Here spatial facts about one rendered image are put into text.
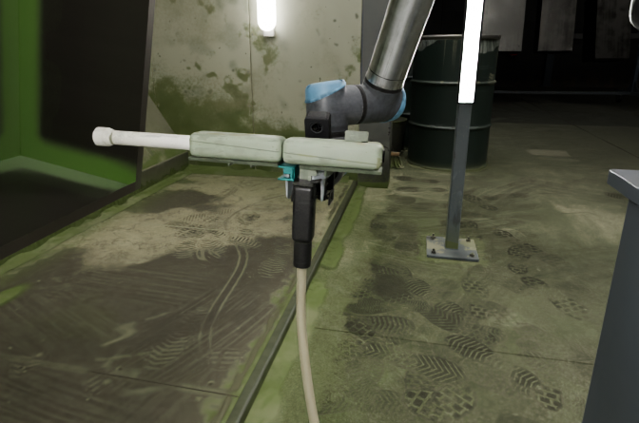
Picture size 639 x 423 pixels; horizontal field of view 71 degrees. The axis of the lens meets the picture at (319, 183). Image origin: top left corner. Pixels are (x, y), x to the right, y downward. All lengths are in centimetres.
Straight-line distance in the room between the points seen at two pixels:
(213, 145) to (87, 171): 64
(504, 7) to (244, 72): 530
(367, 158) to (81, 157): 85
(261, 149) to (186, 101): 227
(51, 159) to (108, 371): 56
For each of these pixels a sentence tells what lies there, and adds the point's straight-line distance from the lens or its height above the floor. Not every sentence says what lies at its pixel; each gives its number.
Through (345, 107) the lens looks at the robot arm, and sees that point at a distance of 98.
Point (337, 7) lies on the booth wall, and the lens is 263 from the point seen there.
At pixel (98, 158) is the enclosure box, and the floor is 53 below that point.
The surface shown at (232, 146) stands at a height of 65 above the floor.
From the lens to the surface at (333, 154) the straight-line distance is 68.
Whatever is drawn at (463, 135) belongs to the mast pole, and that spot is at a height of 49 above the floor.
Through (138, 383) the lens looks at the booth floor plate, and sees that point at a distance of 124.
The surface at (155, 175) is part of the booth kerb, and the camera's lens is 271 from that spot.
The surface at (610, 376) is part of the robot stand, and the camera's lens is 77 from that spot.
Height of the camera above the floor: 80
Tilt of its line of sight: 17 degrees down
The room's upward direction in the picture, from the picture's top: straight up
